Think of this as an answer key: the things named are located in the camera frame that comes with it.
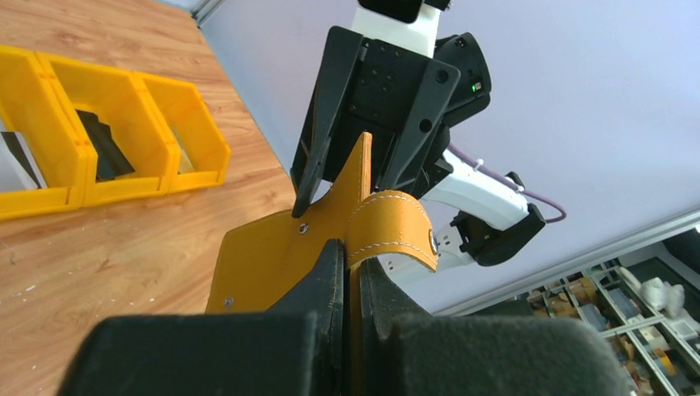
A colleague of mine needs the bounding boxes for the yellow leather card holder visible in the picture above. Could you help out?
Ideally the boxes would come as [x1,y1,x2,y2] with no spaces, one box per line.
[206,132,438,395]

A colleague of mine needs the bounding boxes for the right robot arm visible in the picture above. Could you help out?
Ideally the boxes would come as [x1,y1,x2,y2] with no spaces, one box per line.
[291,1,546,266]

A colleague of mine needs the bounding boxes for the white cards in bin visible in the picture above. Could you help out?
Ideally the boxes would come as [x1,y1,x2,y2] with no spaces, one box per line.
[1,131,47,192]

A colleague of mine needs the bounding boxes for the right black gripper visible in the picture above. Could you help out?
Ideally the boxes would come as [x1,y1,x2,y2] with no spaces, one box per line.
[291,26,461,219]

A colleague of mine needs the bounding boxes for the gold cards in bin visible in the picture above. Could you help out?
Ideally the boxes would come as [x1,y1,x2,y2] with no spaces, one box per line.
[171,128,195,174]

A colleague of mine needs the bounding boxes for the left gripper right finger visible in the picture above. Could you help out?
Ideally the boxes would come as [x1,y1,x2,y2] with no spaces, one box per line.
[358,259,629,395]

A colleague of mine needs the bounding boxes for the yellow three-compartment bin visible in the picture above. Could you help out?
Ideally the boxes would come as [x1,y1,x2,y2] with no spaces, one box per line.
[1,46,230,219]

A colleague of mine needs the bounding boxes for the black card holder in bin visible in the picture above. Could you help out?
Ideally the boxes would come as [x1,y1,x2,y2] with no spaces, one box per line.
[76,110,135,182]

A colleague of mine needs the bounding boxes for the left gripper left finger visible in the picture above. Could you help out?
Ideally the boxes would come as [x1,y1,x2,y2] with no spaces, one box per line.
[59,239,344,395]

